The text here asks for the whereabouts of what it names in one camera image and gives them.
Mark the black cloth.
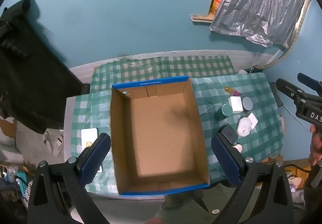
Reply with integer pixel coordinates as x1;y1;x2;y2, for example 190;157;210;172
0;0;91;134

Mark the beige ribbed hose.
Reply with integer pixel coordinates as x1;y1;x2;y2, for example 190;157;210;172
262;0;315;69

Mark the black cable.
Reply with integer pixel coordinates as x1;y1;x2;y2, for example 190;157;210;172
284;164;313;173

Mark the white slipper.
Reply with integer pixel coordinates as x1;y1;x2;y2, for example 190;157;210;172
43;130;64;157

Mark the cardboard strip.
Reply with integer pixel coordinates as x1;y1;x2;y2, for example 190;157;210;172
190;14;214;24

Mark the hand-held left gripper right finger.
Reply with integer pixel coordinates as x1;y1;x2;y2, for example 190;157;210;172
211;134;295;224

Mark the black charger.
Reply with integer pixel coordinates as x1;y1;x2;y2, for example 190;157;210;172
221;125;238;144

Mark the grey round disc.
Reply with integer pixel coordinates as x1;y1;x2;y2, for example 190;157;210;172
242;97;253;112

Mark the cardboard box blue rim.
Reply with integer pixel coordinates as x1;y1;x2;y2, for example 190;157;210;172
110;76;210;197

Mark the green cylindrical can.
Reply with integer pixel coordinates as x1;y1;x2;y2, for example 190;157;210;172
215;104;233;120

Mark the person's right hand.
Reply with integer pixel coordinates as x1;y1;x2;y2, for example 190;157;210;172
310;125;322;165

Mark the white adapter with silver face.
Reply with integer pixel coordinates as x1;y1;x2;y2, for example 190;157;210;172
237;117;252;138

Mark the yellow purple small packet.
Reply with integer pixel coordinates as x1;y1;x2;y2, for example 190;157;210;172
225;86;241;97

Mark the white smartphone with gold stickers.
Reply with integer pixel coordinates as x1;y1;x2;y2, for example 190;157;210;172
80;128;103;173

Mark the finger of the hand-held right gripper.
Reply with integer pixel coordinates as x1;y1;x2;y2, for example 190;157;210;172
297;73;322;97
276;78;307;104

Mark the white cube charger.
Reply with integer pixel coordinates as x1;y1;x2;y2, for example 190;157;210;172
228;96;243;113

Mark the person's green clothing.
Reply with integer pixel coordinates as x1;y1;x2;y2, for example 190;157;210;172
155;184;254;224

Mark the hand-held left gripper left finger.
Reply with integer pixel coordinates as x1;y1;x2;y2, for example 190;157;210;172
27;133;111;224

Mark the silver foil sheet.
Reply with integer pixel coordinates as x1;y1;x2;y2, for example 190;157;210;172
210;0;309;48

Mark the green white checkered tablecloth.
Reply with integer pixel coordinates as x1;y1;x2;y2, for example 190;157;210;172
64;55;285;193

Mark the orange box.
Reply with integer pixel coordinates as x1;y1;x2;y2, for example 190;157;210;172
210;0;225;15

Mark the wooden slatted crate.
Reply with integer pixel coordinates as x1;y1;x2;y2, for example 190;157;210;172
284;159;313;180

